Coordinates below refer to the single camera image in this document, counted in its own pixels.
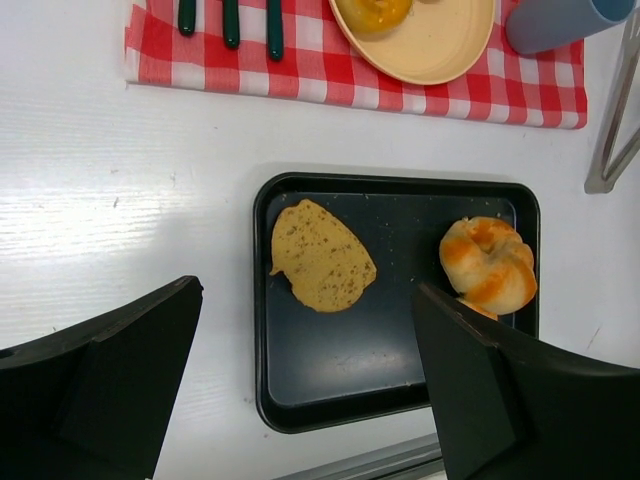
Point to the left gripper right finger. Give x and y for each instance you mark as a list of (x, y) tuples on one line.
[(509, 406)]

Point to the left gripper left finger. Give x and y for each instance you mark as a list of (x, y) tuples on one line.
[(94, 400)]

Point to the silver metal tongs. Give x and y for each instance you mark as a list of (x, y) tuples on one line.
[(607, 165)]

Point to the orange ring donut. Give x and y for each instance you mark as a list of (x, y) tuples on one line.
[(374, 16)]

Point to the flat brown speckled bread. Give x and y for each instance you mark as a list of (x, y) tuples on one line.
[(327, 266)]

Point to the small round orange bun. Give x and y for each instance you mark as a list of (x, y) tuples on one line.
[(478, 309)]

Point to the black tray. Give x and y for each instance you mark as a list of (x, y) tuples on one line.
[(317, 370)]

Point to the large swirled orange bun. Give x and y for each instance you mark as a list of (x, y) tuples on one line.
[(487, 263)]

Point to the red checkered cloth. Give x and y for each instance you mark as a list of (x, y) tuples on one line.
[(320, 66)]

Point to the yellow plate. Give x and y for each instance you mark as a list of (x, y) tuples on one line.
[(438, 42)]

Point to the blue cup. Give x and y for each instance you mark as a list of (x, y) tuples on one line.
[(536, 26)]

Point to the aluminium front rail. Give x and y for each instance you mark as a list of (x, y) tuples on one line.
[(420, 458)]

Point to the gold fork black handle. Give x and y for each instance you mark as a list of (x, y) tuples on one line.
[(231, 23)]

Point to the gold knife black handle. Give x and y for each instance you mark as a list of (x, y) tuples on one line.
[(186, 19)]

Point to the gold spoon black handle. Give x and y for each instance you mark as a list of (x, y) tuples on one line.
[(274, 30)]

